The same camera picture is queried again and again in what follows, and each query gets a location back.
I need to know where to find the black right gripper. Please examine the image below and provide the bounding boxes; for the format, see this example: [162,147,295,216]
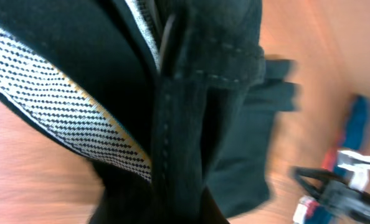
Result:
[291,166,370,224]

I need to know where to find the black shorts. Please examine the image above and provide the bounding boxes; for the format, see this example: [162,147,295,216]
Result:
[0,0,295,223]

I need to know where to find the red white garment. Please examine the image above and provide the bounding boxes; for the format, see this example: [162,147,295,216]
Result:
[292,148,337,224]

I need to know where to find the blue garment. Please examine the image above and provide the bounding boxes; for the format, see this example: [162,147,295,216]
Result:
[305,95,370,224]

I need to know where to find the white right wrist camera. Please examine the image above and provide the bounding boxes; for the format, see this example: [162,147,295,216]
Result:
[337,150,370,191]

